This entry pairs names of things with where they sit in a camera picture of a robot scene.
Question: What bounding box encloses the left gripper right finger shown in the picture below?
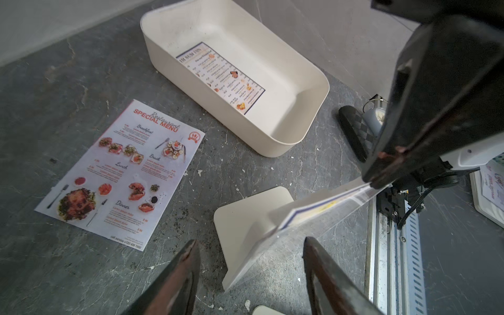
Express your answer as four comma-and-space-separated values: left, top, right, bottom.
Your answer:
303, 236, 382, 314

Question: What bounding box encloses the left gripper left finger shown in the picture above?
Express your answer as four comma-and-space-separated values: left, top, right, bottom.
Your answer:
123, 240, 200, 315

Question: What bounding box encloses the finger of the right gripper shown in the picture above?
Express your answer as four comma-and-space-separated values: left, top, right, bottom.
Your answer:
362, 1, 503, 188

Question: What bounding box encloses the menu holder with menu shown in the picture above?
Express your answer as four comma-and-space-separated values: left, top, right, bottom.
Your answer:
213, 176, 391, 291

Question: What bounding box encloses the white menu holder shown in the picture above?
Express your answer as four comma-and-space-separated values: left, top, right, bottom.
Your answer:
470, 154, 503, 228

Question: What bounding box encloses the old dim sum menu sheet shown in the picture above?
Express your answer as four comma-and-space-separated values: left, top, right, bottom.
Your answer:
276, 177, 389, 231

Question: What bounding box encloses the special menu sheet pink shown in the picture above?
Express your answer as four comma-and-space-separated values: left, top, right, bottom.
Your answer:
35, 101, 204, 251

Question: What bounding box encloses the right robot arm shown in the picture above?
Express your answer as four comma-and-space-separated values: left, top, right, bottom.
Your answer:
362, 1, 503, 192

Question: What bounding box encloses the small analog clock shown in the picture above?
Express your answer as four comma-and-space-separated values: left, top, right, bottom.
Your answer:
362, 94, 388, 137

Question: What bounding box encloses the cream plastic tray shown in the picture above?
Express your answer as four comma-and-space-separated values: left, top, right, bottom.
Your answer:
140, 1, 330, 158

